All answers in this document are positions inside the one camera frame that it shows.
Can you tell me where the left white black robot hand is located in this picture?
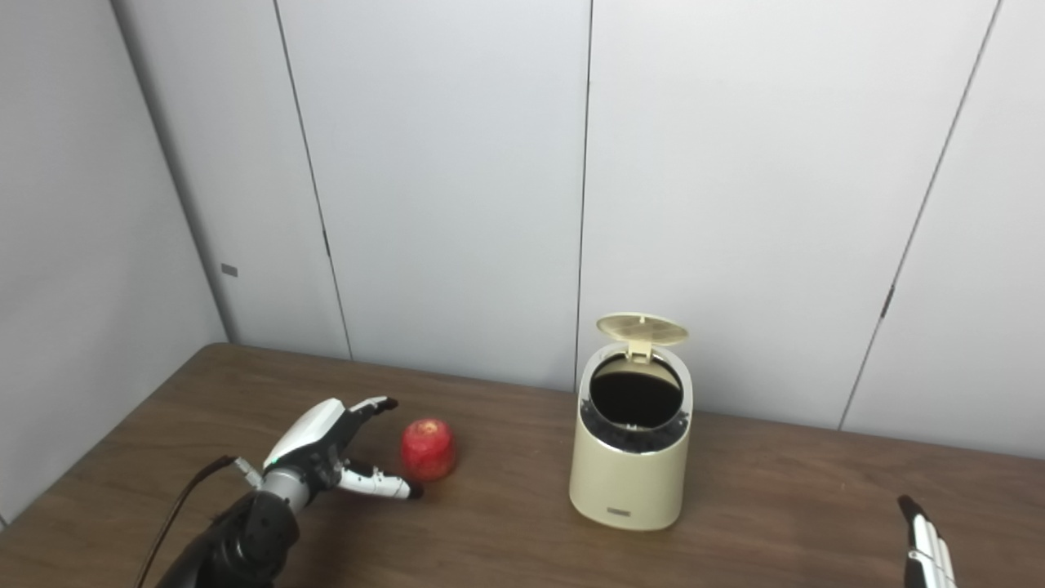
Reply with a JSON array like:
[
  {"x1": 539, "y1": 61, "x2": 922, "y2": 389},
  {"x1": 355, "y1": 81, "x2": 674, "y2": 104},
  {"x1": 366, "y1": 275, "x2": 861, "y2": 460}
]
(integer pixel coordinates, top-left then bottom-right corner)
[{"x1": 263, "y1": 396, "x2": 424, "y2": 501}]

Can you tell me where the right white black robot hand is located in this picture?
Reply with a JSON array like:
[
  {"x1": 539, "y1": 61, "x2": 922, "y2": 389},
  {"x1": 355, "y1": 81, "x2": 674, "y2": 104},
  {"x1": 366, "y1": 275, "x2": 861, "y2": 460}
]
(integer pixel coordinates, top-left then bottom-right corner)
[{"x1": 897, "y1": 495, "x2": 958, "y2": 588}]

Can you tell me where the red apple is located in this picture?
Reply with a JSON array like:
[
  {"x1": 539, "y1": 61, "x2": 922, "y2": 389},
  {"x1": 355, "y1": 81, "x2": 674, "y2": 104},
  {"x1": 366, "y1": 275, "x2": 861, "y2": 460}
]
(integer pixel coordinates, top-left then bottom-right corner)
[{"x1": 400, "y1": 418, "x2": 457, "y2": 482}]

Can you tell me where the round cream bin lid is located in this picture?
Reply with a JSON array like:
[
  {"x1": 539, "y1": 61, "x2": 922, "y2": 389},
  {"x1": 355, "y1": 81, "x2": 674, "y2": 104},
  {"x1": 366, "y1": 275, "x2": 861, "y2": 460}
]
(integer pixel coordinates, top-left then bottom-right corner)
[{"x1": 596, "y1": 313, "x2": 689, "y2": 360}]

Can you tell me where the cream-colored bin body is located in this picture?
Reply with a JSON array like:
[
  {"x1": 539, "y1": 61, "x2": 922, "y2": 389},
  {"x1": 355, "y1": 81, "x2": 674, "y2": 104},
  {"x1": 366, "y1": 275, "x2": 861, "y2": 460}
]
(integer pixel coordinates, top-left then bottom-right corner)
[{"x1": 568, "y1": 343, "x2": 694, "y2": 532}]

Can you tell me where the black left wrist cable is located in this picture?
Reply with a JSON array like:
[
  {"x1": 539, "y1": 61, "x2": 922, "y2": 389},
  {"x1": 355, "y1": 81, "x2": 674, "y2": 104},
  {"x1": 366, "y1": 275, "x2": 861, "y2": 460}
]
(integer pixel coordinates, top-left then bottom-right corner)
[{"x1": 133, "y1": 455, "x2": 262, "y2": 588}]

